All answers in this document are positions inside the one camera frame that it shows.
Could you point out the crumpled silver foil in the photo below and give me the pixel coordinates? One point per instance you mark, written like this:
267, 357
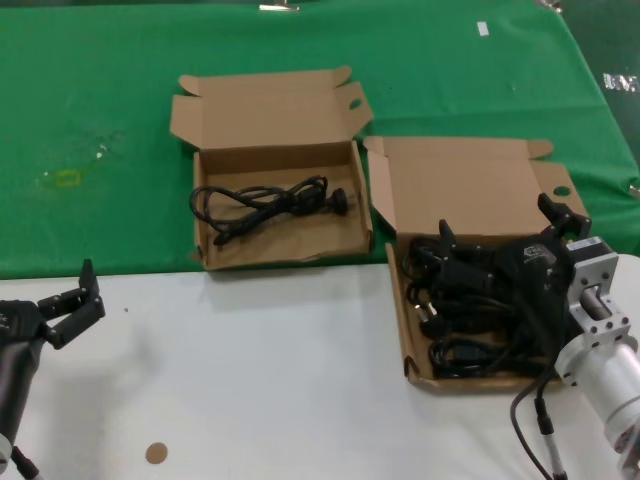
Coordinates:
620, 82

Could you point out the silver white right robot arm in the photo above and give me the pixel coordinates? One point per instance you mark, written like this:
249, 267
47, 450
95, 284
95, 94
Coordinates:
610, 365

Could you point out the white tape label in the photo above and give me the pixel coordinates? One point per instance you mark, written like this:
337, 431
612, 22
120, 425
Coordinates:
482, 28

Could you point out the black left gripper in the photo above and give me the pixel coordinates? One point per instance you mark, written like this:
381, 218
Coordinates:
20, 325

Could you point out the shallow open cardboard box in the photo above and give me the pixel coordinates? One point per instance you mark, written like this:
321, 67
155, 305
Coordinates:
280, 240

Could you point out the green table cloth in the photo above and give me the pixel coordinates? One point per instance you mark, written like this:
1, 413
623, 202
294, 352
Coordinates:
100, 75

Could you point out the silver metal clip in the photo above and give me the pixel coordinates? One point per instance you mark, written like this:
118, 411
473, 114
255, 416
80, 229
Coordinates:
550, 3
635, 190

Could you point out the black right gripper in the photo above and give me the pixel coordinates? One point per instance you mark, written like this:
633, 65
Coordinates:
537, 265

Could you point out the open cardboard box torn corner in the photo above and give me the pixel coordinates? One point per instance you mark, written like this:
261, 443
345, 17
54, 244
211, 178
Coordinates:
460, 190

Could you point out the round brown cardboard disc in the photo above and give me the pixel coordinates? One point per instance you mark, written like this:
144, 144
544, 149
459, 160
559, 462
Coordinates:
156, 453

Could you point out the small white tape scrap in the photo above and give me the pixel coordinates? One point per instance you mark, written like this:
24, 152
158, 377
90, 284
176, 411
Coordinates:
101, 151

